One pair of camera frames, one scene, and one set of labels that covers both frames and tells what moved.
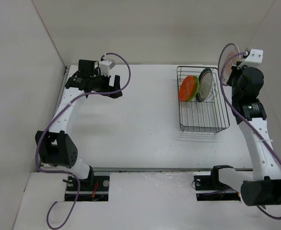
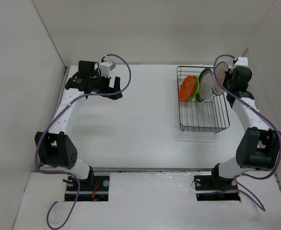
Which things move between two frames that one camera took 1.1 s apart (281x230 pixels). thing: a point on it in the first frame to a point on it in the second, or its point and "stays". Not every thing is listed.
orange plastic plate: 186,88 stays
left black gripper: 108,88 stays
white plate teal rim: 205,83 stays
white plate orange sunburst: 228,67 to 221,68
